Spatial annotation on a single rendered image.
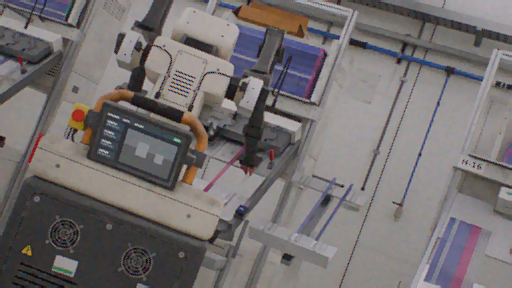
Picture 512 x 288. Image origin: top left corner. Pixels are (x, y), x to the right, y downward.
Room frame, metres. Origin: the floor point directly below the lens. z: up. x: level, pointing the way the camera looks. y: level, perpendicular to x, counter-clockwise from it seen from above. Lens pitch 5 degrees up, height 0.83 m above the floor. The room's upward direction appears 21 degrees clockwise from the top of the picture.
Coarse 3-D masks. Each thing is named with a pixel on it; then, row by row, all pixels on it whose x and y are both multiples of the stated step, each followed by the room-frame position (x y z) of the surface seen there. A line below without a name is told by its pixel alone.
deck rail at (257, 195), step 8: (296, 144) 3.43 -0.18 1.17; (288, 152) 3.37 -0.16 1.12; (296, 152) 3.45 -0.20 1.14; (280, 160) 3.32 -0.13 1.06; (288, 160) 3.37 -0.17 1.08; (280, 168) 3.30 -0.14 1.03; (272, 176) 3.23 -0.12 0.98; (264, 184) 3.18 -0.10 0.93; (272, 184) 3.28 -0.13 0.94; (256, 192) 3.13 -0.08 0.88; (264, 192) 3.21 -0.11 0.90; (248, 200) 3.09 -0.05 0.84; (256, 200) 3.14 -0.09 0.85; (232, 224) 2.97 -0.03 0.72; (232, 232) 3.00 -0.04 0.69
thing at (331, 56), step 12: (288, 0) 3.57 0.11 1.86; (300, 0) 3.54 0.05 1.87; (312, 0) 3.52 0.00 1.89; (228, 12) 3.58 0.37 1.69; (336, 12) 3.47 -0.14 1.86; (348, 12) 3.46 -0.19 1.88; (336, 48) 3.40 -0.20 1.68; (324, 72) 3.38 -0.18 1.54; (324, 84) 3.43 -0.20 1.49; (288, 96) 3.46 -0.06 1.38; (312, 96) 3.39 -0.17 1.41; (228, 240) 3.46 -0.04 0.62; (240, 240) 2.99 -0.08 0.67
